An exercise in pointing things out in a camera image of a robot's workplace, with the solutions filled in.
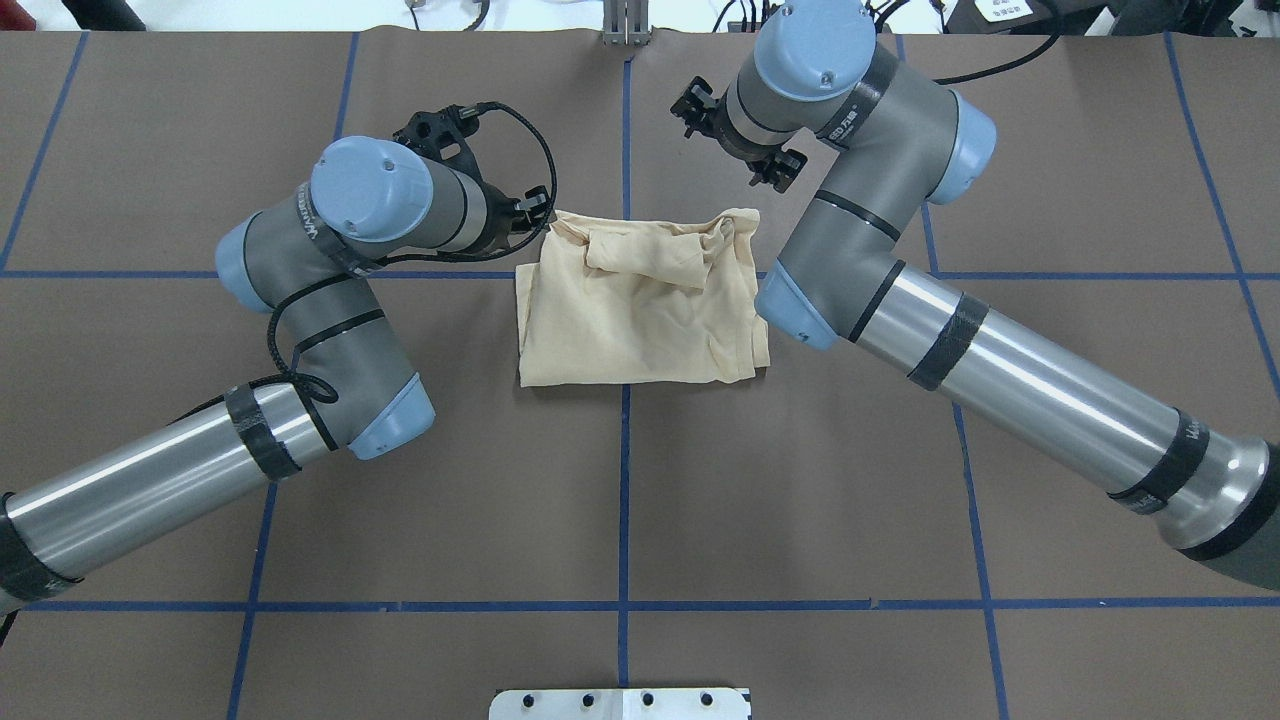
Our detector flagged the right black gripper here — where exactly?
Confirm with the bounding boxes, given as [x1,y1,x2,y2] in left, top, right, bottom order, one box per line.
[672,78,806,193]

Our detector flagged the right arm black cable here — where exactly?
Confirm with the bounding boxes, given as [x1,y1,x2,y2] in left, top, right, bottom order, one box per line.
[931,29,1066,86]

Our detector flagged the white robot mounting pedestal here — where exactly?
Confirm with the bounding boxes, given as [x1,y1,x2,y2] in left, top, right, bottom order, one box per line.
[488,687,753,719]

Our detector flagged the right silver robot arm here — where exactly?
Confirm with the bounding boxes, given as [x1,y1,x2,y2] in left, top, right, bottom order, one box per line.
[628,10,1277,602]

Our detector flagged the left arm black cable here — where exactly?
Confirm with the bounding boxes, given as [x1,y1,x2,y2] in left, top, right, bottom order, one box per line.
[170,100,559,427]

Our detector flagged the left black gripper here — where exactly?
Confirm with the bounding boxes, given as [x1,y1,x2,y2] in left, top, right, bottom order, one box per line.
[480,181,556,256]

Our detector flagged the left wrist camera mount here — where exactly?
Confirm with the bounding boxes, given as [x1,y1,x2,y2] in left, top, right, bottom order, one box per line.
[392,105,480,173]

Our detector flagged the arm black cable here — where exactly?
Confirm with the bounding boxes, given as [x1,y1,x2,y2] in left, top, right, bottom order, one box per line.
[170,100,559,427]
[931,29,1066,86]

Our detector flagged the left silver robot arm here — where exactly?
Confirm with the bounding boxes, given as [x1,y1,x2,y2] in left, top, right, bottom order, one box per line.
[3,136,558,614]

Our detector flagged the aluminium frame post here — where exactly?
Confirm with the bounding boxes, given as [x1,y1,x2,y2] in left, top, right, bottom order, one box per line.
[602,0,652,46]

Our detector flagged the cream long-sleeve printed shirt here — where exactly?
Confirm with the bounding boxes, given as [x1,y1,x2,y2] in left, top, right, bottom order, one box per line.
[515,208,771,388]

